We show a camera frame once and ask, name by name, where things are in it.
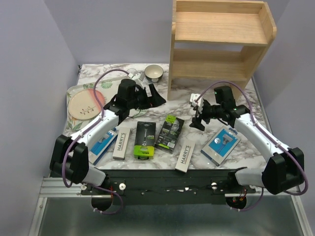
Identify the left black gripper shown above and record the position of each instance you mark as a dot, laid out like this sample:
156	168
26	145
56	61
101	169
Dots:
155	100

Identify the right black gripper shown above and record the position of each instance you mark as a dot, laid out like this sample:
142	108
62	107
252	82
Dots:
196	120

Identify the black green Gillette box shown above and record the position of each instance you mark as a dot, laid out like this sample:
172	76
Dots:
144	140
169	134

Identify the wooden two-tier shelf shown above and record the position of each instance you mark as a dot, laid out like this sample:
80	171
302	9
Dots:
219	39

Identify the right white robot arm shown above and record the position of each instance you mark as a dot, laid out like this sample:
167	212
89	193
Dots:
284	165

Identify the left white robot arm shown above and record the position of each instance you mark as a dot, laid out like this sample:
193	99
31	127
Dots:
70	158

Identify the dark ceramic bowl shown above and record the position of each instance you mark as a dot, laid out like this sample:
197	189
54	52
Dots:
154	73

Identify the right blue razor package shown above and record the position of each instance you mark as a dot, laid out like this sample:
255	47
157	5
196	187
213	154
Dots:
221	145

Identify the blue razor package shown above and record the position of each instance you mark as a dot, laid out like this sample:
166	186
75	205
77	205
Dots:
101	147
221	145

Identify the clear plastic cup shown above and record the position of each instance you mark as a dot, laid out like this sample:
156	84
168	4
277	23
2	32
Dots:
131	72

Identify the right white Harry's box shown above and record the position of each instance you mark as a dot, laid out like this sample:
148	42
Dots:
185	156

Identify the white harry's box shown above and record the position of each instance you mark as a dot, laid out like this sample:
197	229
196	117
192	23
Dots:
185	156
121	143

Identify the left white Harry's box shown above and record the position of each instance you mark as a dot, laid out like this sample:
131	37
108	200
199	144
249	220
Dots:
121	143

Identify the pink and cream plate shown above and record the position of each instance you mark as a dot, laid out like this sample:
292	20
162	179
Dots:
83	105

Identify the left blue razor package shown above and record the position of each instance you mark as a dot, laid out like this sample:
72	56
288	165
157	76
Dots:
101	147

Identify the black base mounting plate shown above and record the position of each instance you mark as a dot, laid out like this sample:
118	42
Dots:
169	187

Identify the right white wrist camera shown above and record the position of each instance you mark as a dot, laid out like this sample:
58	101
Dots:
196	101

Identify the aluminium rail frame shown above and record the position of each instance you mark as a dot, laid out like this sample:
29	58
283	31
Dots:
62	211

